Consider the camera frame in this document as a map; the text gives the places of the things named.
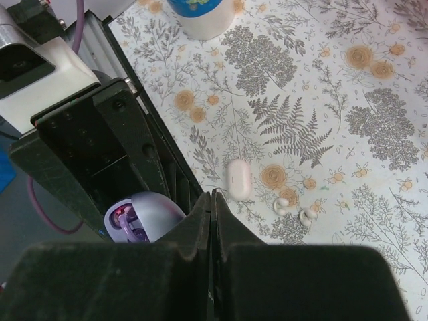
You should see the white earbud charging case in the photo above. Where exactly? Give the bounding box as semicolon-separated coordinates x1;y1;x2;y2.
226;159;252;201

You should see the purple metallic earbud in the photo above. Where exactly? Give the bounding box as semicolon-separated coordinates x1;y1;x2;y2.
112;205;148;243

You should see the blue wrapped tissue roll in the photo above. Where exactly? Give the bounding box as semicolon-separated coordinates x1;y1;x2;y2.
167;0;235;41

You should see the white earbud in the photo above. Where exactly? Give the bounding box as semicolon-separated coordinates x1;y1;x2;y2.
299;207;316;227
273;197;289;216

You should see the floral patterned table mat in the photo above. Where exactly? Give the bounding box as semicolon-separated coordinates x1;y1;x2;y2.
110;1;427;320

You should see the lavender earbud charging case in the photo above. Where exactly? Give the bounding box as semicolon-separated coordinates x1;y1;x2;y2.
104;191;186;243

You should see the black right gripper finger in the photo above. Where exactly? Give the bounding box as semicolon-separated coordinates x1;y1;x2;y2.
93;86;205;215
1;193;211;320
8;96;111;241
211;191;409;320

